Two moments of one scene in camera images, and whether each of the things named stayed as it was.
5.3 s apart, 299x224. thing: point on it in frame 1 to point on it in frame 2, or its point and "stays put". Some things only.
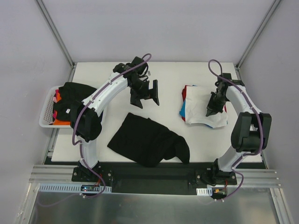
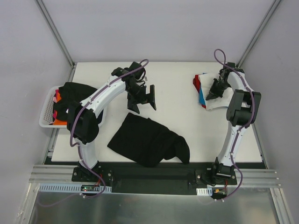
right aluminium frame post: (256, 36) stays put
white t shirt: (196, 102) to (206, 81)
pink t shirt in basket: (55, 99) stays put
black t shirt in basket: (70, 105) stays put
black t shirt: (148, 143) stays put
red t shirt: (183, 94) to (197, 83)
